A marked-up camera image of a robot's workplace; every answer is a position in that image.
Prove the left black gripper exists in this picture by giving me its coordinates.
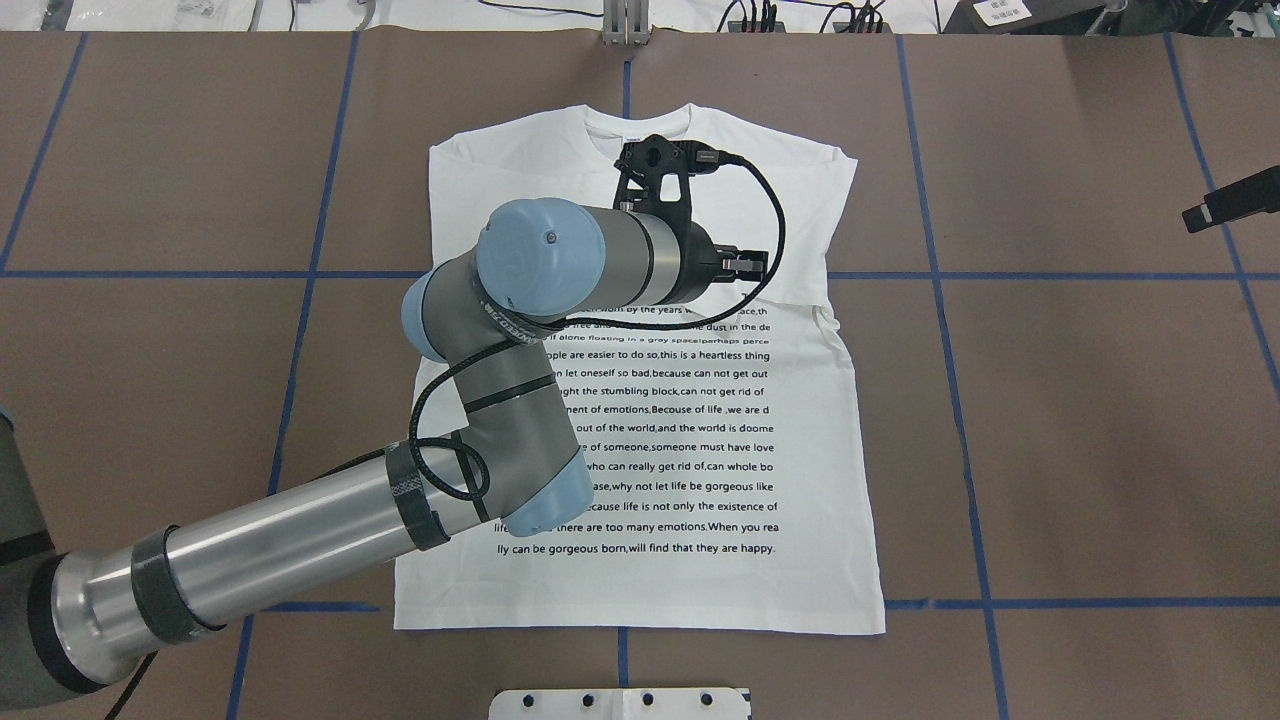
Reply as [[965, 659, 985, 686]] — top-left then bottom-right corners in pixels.
[[650, 222, 771, 306]]

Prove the white long-sleeve printed shirt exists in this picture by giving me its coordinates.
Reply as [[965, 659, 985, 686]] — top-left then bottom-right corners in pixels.
[[394, 104, 886, 635]]

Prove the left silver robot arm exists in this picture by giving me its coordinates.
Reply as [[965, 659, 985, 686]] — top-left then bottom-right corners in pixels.
[[3, 190, 785, 711]]

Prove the grey aluminium frame post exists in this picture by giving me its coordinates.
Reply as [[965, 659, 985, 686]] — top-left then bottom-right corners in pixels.
[[602, 0, 652, 47]]

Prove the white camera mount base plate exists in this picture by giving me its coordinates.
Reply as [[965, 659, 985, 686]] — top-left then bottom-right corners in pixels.
[[488, 687, 753, 719]]

